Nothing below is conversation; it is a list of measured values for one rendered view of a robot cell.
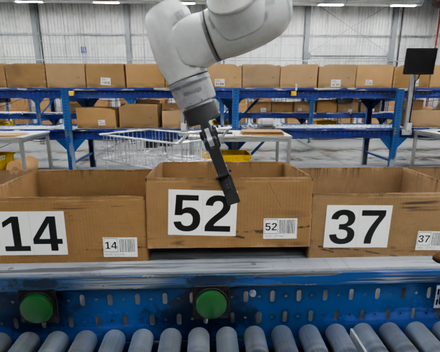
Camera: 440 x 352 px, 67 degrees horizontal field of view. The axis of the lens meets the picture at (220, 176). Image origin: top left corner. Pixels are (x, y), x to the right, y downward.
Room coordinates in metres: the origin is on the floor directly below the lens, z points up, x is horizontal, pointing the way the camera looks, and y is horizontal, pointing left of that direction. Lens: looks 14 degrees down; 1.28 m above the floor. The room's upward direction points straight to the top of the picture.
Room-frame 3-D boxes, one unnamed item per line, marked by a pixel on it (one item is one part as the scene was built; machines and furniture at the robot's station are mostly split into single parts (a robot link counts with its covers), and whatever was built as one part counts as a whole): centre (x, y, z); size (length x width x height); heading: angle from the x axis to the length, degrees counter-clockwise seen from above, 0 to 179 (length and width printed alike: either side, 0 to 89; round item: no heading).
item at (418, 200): (0.91, -0.41, 0.96); 0.39 x 0.29 x 0.17; 92
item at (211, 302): (0.67, 0.02, 0.81); 0.07 x 0.01 x 0.07; 92
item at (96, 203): (0.88, 0.37, 0.96); 0.39 x 0.29 x 0.17; 92
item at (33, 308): (0.66, 0.41, 0.81); 0.07 x 0.01 x 0.07; 92
